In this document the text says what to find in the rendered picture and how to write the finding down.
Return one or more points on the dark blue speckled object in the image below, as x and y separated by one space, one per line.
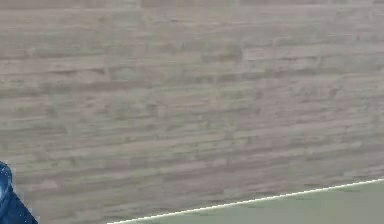
10 206

